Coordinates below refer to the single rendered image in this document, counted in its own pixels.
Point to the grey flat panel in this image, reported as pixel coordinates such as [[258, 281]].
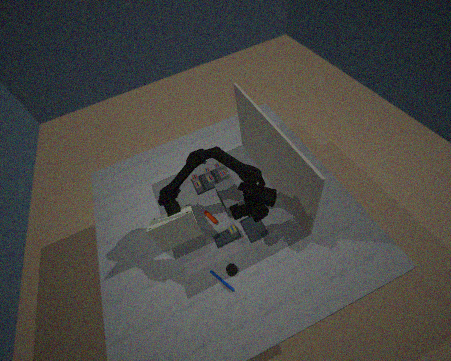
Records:
[[295, 178]]

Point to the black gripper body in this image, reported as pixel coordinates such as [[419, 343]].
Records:
[[238, 212]]

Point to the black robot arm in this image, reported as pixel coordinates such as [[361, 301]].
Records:
[[250, 175]]

